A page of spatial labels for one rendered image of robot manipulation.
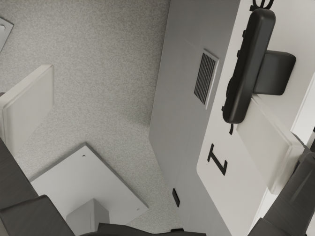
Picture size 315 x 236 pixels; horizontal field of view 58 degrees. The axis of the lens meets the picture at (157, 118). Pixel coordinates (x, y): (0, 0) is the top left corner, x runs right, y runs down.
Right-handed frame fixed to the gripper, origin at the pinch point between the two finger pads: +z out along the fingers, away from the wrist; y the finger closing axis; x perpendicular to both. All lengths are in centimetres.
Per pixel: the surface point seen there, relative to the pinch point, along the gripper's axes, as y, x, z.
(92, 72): -18, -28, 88
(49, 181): -33, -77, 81
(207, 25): 13, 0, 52
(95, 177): -14, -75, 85
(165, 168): 12, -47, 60
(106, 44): -14, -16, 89
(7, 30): -46, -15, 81
